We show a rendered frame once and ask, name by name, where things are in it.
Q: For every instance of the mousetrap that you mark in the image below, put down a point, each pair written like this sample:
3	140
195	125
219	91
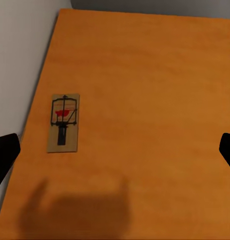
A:
63	126

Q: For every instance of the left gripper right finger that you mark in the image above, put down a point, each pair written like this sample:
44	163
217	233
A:
224	147

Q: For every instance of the cabinet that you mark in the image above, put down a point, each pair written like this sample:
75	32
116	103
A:
154	103

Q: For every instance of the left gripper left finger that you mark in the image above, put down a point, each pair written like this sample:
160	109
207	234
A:
9	150

